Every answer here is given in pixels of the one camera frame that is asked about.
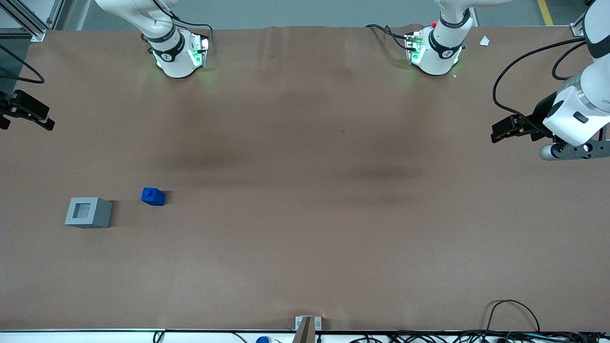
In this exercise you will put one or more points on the gray square base block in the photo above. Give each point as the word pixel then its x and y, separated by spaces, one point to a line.
pixel 95 216

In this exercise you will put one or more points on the white paper scrap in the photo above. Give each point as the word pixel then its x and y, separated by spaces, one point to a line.
pixel 484 41

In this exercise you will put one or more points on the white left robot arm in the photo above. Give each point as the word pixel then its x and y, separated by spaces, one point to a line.
pixel 438 52

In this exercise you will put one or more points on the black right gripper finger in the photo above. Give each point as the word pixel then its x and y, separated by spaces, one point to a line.
pixel 4 122
pixel 31 109

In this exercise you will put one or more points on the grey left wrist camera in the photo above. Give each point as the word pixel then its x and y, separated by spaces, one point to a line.
pixel 567 151

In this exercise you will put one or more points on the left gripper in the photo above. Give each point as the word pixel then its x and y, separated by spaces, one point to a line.
pixel 538 119

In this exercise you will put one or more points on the blue plastic part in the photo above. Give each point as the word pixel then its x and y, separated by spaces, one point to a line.
pixel 153 196

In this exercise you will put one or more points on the blue round cap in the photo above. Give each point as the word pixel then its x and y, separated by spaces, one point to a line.
pixel 262 340

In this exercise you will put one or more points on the aluminium frame profile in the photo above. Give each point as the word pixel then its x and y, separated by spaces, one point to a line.
pixel 38 28

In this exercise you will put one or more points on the brown table cover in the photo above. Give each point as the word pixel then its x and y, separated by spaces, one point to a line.
pixel 305 214

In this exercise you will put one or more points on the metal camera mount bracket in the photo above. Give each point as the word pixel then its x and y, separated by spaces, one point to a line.
pixel 307 328

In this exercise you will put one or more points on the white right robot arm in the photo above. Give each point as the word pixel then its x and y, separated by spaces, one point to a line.
pixel 175 61

